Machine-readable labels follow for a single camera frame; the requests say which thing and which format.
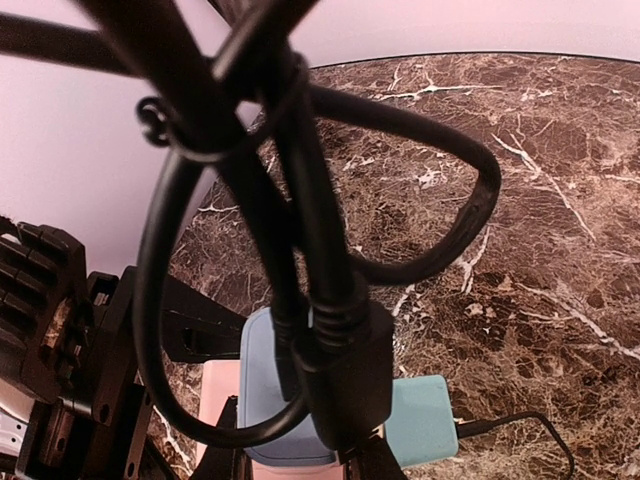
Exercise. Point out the teal plug with black cable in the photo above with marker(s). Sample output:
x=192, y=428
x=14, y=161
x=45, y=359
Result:
x=422, y=428

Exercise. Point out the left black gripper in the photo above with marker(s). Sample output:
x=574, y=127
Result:
x=67, y=344

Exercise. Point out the pink cube socket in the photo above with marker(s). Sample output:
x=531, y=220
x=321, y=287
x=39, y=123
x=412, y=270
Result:
x=220, y=380

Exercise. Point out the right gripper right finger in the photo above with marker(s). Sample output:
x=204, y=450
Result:
x=373, y=460

